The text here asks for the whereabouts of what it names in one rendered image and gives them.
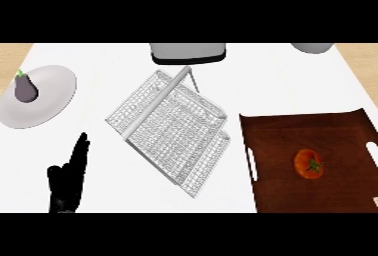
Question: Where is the red tomato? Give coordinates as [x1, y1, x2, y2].
[292, 148, 325, 180]

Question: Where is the purple eggplant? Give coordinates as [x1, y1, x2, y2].
[12, 68, 40, 104]

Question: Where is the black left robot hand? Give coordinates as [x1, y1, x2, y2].
[46, 132, 91, 214]

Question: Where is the grey round bowl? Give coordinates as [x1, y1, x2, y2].
[289, 42, 337, 55]

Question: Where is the grey appliance with black base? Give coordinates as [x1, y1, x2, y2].
[149, 42, 229, 66]

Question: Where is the white wire tiered basket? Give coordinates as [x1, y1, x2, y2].
[103, 65, 232, 199]

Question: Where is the white round plate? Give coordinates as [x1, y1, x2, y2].
[0, 64, 78, 130]

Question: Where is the brown wooden tray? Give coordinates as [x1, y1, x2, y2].
[238, 107, 378, 214]

